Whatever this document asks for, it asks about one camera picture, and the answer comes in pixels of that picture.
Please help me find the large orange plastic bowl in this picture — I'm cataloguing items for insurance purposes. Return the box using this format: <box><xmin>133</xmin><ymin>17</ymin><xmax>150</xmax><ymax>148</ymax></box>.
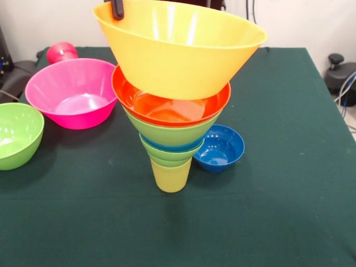
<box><xmin>93</xmin><ymin>0</ymin><xmax>268</xmax><ymax>101</ymax></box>

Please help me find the red-orange plastic bowl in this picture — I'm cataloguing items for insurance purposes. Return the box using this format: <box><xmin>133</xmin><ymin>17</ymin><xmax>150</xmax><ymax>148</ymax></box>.
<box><xmin>111</xmin><ymin>64</ymin><xmax>232</xmax><ymax>127</ymax></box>

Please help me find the large green plastic bowl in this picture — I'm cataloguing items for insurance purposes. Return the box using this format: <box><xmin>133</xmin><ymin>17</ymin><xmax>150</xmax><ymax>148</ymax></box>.
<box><xmin>121</xmin><ymin>105</ymin><xmax>223</xmax><ymax>146</ymax></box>
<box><xmin>0</xmin><ymin>102</ymin><xmax>45</xmax><ymax>171</ymax></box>

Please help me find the light blue plastic bowl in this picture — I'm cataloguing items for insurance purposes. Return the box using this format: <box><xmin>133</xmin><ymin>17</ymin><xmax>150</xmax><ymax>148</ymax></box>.
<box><xmin>140</xmin><ymin>133</ymin><xmax>205</xmax><ymax>153</ymax></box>

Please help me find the small green plastic bowl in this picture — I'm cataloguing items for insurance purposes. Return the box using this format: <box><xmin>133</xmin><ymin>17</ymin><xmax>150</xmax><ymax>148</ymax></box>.
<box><xmin>139</xmin><ymin>135</ymin><xmax>205</xmax><ymax>168</ymax></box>

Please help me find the yellow plastic cup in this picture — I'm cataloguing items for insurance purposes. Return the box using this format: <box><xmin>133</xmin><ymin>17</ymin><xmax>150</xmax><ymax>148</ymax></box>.
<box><xmin>150</xmin><ymin>157</ymin><xmax>193</xmax><ymax>193</ymax></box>

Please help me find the black computer tower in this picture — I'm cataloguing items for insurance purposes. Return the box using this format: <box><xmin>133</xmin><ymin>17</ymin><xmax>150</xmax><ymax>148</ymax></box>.
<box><xmin>0</xmin><ymin>24</ymin><xmax>14</xmax><ymax>73</ymax></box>

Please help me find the red plastic cup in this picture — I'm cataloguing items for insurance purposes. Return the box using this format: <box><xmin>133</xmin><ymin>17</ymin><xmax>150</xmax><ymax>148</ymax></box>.
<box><xmin>46</xmin><ymin>41</ymin><xmax>80</xmax><ymax>65</ymax></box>

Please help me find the large pink plastic bowl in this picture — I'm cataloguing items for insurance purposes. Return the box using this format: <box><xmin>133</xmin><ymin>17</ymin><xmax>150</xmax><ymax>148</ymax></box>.
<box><xmin>24</xmin><ymin>57</ymin><xmax>119</xmax><ymax>130</ymax></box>

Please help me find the dark blue plastic bowl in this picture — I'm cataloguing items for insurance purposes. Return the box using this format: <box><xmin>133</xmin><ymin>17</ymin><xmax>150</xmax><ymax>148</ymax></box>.
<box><xmin>193</xmin><ymin>124</ymin><xmax>246</xmax><ymax>172</ymax></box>

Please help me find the dark green tablecloth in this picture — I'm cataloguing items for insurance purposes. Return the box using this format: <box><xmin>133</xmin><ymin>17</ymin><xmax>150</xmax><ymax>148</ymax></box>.
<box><xmin>0</xmin><ymin>46</ymin><xmax>356</xmax><ymax>267</ymax></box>

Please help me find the grey cable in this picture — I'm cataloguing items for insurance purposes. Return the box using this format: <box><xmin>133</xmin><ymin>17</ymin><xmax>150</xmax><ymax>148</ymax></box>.
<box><xmin>0</xmin><ymin>89</ymin><xmax>19</xmax><ymax>101</ymax></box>

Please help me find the black wall cable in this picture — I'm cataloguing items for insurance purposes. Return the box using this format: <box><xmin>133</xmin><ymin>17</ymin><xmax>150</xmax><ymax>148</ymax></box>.
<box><xmin>246</xmin><ymin>0</ymin><xmax>258</xmax><ymax>24</ymax></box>

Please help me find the light blue cable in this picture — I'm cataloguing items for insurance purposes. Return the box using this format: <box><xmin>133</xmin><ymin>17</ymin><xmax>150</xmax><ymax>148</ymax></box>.
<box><xmin>333</xmin><ymin>71</ymin><xmax>356</xmax><ymax>119</ymax></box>

